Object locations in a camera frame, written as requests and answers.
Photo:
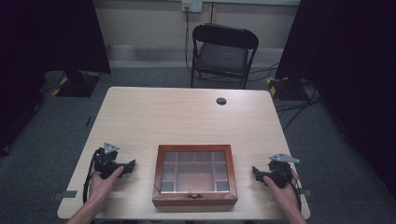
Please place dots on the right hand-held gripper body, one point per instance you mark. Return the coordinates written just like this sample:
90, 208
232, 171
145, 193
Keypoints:
281, 172

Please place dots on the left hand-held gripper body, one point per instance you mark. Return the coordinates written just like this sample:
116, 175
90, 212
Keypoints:
104, 161

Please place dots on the person's right hand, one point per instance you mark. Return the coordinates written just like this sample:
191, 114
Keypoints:
285, 196

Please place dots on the person's left hand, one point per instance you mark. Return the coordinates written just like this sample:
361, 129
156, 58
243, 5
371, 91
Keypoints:
102, 186

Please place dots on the grey tape strip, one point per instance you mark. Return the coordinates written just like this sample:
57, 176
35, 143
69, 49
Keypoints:
306, 192
66, 194

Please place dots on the wooden box with glass lid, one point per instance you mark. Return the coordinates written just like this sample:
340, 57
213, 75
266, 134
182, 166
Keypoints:
195, 174

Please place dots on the black table grommet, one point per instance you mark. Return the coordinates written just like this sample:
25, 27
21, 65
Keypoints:
221, 101

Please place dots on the black stand base yellow tape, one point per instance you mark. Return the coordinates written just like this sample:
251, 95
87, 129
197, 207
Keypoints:
285, 88

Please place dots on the dark curtain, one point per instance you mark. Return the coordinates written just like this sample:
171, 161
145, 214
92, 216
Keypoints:
40, 62
351, 77

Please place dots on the black folding chair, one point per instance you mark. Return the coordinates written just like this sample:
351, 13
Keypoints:
222, 54

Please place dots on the white wall socket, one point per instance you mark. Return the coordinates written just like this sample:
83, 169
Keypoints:
192, 5

